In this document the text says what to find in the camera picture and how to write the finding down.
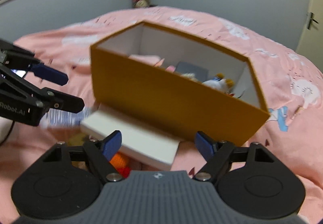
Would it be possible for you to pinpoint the orange crochet fruit toy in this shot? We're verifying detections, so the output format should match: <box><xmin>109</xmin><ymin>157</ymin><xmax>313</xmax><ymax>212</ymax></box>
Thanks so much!
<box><xmin>110</xmin><ymin>152</ymin><xmax>131</xmax><ymax>178</ymax></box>

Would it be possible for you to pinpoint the grey cardboard box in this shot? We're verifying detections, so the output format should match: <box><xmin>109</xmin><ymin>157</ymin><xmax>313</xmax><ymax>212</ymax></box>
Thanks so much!
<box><xmin>175</xmin><ymin>61</ymin><xmax>209</xmax><ymax>82</ymax></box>

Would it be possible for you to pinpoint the blue white barcode packet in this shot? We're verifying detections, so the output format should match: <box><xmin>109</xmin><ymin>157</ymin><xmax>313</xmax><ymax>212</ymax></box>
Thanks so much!
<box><xmin>39</xmin><ymin>107</ymin><xmax>93</xmax><ymax>129</ymax></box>

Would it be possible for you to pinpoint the smartphone with lit screen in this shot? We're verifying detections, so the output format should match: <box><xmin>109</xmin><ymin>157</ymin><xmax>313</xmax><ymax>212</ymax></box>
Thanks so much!
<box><xmin>12</xmin><ymin>70</ymin><xmax>27</xmax><ymax>78</ymax></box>

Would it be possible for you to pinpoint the white flat box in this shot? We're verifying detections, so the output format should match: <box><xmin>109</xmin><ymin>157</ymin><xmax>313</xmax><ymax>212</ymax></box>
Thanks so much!
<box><xmin>81</xmin><ymin>109</ymin><xmax>180</xmax><ymax>171</ymax></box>

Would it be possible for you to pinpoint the white plush toy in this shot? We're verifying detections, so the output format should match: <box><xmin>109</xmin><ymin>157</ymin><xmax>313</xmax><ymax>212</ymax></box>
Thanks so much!
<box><xmin>202</xmin><ymin>73</ymin><xmax>235</xmax><ymax>94</ymax></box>

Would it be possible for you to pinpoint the pink heart pattern bedspread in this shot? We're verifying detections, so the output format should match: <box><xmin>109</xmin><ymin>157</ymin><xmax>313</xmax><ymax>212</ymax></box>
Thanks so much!
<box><xmin>1</xmin><ymin>7</ymin><xmax>322</xmax><ymax>223</ymax></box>

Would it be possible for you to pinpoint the yellow storage box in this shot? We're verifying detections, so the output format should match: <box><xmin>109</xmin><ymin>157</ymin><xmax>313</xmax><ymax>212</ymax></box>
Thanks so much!
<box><xmin>90</xmin><ymin>21</ymin><xmax>270</xmax><ymax>146</ymax></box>

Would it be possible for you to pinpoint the pink item in box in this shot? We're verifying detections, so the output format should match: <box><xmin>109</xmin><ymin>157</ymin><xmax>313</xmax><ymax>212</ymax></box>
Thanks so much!
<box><xmin>128</xmin><ymin>54</ymin><xmax>175</xmax><ymax>72</ymax></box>

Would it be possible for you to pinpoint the black cable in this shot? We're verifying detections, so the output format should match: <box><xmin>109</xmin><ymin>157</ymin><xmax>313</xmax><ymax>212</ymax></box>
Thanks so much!
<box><xmin>0</xmin><ymin>120</ymin><xmax>16</xmax><ymax>147</ymax></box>

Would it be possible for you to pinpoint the door with black handle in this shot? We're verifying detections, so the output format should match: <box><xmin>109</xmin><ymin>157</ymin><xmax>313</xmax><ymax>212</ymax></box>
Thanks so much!
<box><xmin>296</xmin><ymin>0</ymin><xmax>323</xmax><ymax>71</ymax></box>

